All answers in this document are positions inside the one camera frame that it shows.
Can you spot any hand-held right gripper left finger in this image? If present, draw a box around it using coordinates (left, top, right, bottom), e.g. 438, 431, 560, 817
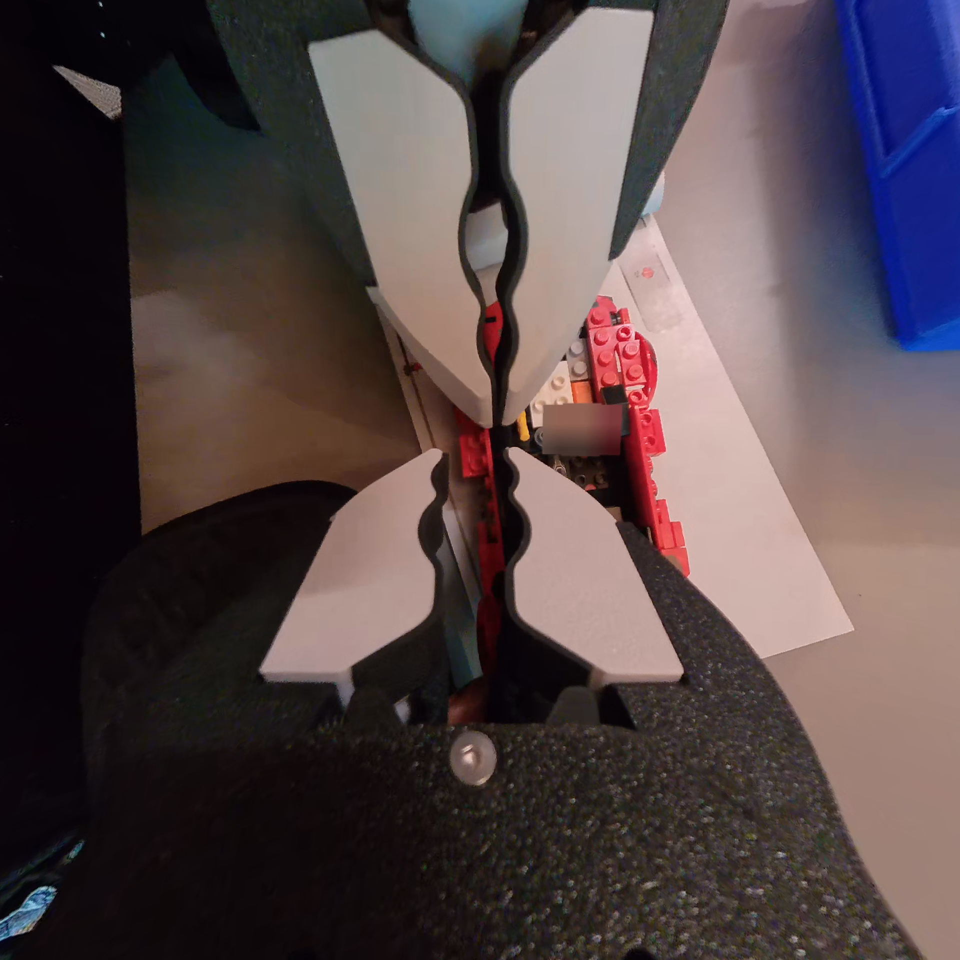
258, 447, 453, 723

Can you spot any red toy brick car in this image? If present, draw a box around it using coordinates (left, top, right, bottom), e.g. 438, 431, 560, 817
456, 296, 691, 676

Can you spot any blue patterned cloth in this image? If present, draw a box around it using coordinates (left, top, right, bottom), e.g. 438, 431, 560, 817
0, 840, 85, 939

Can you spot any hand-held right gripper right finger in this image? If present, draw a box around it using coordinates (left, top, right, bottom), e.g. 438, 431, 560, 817
495, 447, 687, 723

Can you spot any black dimpled wrist rest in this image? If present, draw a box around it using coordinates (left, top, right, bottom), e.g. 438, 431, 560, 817
78, 480, 360, 789

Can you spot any blue plastic bin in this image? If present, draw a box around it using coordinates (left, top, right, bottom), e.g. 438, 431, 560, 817
834, 0, 960, 352

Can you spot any white instruction booklet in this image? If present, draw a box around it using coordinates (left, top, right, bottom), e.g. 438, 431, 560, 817
375, 217, 855, 661

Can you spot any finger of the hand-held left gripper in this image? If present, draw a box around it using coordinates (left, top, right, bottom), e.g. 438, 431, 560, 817
497, 6, 657, 426
307, 27, 498, 423

